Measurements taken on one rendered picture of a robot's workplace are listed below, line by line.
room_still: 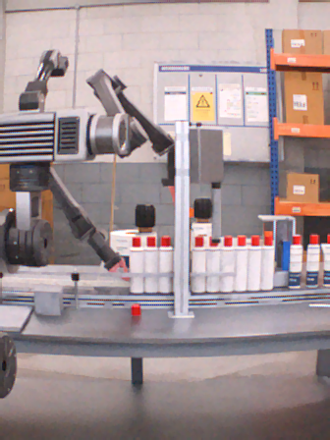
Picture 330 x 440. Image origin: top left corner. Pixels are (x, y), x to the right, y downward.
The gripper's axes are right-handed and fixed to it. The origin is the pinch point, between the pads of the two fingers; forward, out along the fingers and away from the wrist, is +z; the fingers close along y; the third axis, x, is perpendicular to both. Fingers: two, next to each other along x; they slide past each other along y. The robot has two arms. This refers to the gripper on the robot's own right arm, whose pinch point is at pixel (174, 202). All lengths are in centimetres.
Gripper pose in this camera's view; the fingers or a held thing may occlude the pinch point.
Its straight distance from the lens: 278.9
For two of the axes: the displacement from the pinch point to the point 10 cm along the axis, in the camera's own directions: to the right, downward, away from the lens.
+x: 0.3, 1.3, -9.9
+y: -10.0, 0.0, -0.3
